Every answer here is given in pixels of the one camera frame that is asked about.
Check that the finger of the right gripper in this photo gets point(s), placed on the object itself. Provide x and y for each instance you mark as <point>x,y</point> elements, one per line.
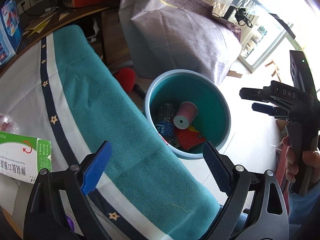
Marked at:
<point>274,111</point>
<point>258,95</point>

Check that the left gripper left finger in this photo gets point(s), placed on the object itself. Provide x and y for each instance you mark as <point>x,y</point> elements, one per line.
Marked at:
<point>45,217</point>

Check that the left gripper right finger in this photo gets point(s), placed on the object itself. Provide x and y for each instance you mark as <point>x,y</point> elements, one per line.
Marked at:
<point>255,207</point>

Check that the white green medicine box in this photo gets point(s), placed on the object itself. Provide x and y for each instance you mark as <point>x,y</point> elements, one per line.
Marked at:
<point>23,157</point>

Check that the pink paper cup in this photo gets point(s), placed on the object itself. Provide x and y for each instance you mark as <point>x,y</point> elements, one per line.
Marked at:
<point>185,115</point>

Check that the red snack wrapper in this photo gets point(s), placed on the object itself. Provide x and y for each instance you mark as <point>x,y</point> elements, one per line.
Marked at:
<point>189,137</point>

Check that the teal trash bin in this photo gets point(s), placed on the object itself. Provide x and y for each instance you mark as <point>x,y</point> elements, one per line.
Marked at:
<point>213,120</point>

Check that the purple chocolate egg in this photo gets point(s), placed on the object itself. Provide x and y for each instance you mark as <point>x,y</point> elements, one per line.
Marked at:
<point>70,223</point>

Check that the crumpled clear plastic wrapper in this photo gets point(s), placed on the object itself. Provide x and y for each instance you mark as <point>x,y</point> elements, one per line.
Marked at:
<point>8,125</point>

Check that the crushed plastic water bottle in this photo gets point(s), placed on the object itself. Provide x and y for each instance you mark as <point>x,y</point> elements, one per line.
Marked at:
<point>165,125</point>

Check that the purple woven bag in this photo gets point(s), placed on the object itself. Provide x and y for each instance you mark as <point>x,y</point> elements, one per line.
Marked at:
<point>164,35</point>

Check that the teal patterned table cloth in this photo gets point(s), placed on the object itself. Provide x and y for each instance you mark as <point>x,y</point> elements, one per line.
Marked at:
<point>60,90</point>

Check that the red round object on floor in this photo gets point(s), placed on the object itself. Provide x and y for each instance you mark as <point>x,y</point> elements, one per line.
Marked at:
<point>126,78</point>

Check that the dark wooden tv cabinet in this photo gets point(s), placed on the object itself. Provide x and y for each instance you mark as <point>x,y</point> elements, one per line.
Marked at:
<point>54,24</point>

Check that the blue toy truck box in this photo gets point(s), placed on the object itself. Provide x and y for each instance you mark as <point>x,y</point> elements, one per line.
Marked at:
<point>11,30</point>

